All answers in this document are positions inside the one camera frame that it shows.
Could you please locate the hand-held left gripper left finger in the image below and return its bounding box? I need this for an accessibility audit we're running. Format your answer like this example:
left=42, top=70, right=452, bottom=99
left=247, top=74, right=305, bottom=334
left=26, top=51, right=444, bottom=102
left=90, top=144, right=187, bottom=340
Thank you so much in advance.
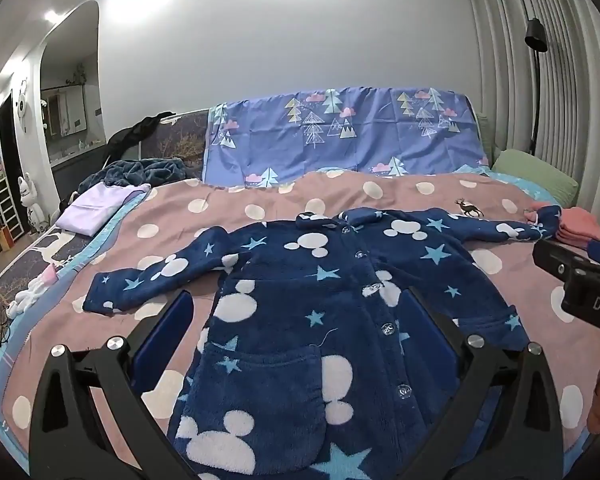
left=27, top=289, right=196, bottom=480

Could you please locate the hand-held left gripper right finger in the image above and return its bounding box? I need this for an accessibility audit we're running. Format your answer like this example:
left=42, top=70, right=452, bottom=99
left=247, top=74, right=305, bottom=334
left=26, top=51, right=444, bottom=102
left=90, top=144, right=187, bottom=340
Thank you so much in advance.
left=394, top=289, right=566, bottom=480

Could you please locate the navy fleece star pajama top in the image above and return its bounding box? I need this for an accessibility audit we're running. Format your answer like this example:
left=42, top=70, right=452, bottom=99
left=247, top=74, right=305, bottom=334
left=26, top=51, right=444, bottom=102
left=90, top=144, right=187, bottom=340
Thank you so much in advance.
left=82, top=204, right=563, bottom=480

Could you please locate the folded salmon pink cloth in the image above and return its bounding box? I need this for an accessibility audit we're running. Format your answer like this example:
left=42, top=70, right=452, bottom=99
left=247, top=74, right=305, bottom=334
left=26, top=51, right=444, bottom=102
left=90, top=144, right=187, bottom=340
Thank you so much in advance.
left=554, top=206, right=600, bottom=249

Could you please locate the green pillow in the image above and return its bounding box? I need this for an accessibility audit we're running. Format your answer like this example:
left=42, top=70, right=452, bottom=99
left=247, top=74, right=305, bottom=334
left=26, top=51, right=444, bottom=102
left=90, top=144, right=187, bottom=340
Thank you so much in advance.
left=490, top=149, right=580, bottom=207

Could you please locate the pink polka dot blanket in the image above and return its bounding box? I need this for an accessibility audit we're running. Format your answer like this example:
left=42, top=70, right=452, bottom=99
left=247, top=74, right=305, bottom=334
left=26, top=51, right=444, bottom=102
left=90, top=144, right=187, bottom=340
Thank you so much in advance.
left=0, top=167, right=600, bottom=480

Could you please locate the white plush toy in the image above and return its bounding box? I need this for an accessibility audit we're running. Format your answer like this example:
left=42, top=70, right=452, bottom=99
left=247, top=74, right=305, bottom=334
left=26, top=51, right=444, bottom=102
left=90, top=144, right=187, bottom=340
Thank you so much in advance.
left=6, top=264, right=62, bottom=320

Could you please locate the folded lavender cloth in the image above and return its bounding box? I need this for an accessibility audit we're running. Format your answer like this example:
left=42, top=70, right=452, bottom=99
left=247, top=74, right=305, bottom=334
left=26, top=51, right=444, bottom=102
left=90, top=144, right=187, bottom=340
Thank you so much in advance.
left=55, top=181, right=152, bottom=236

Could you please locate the dark floral bedsheet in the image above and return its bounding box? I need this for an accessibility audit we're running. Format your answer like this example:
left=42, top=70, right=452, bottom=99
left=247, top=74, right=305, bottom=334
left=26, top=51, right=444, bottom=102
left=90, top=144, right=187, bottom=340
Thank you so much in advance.
left=0, top=110, right=212, bottom=356

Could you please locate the dark blue fleece blanket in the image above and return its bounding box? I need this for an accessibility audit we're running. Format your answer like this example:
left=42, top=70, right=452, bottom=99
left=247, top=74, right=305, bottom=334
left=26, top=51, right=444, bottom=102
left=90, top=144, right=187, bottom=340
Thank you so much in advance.
left=77, top=157, right=202, bottom=197

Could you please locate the white bear figure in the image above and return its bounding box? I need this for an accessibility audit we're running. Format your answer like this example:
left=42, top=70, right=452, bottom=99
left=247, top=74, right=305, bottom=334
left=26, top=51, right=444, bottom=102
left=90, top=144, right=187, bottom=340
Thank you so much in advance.
left=19, top=172, right=49, bottom=234

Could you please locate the blue tree print sheet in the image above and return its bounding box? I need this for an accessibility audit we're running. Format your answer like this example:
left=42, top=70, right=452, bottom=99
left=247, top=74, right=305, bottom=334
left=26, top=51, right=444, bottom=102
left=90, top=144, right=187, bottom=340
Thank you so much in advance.
left=202, top=86, right=493, bottom=191

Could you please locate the white shelf rack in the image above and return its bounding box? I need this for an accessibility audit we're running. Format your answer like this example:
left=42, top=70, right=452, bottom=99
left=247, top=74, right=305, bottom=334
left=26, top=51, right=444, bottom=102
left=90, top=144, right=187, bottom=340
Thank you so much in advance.
left=0, top=177, right=27, bottom=247

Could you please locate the black garment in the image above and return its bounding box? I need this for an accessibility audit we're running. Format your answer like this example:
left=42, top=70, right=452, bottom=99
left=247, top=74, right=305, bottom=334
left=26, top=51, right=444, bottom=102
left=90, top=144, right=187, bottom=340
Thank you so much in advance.
left=104, top=111, right=175, bottom=162

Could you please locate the black floor lamp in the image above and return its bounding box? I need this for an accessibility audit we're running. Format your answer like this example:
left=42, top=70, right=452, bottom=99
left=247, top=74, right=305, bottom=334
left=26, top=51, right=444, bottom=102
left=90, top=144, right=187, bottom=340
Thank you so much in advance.
left=524, top=17, right=549, bottom=157

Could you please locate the mirror cabinet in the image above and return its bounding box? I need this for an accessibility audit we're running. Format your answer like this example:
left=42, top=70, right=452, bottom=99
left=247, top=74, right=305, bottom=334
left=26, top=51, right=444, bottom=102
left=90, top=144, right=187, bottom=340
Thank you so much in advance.
left=41, top=82, right=101, bottom=138

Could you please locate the grey pleated curtain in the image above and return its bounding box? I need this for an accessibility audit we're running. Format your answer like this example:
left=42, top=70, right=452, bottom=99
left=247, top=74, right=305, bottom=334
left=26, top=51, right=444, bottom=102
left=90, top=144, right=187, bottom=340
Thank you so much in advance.
left=460, top=0, right=600, bottom=248

